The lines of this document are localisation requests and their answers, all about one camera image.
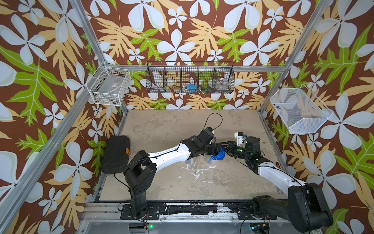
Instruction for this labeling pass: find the left camera cable black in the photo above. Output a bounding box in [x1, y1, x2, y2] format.
[203, 112, 224, 131]

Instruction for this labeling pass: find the black wire basket back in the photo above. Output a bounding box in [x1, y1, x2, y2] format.
[144, 61, 235, 94]

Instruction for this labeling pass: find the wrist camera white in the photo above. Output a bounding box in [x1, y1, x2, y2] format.
[206, 127, 214, 135]
[234, 132, 247, 146]

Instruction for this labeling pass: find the black tool case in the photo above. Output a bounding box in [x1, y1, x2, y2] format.
[101, 136, 131, 175]

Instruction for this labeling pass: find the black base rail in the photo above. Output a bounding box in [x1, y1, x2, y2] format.
[117, 200, 276, 222]

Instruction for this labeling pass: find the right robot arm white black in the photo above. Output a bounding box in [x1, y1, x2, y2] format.
[219, 138, 334, 233]

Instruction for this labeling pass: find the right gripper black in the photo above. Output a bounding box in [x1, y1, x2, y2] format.
[219, 141, 251, 161]

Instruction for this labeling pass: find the blue item in basket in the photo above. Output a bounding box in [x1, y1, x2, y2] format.
[187, 84, 198, 93]

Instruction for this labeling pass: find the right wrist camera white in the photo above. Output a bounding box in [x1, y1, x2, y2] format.
[234, 132, 247, 146]

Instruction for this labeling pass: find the white wire basket left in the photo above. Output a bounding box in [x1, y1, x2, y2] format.
[86, 62, 132, 106]

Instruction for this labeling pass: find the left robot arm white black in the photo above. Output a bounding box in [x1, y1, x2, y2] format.
[115, 127, 221, 220]

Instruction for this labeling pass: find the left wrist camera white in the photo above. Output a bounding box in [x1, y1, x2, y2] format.
[206, 127, 214, 135]

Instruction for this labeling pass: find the white mesh basket right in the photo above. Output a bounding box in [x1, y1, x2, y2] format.
[270, 85, 333, 134]

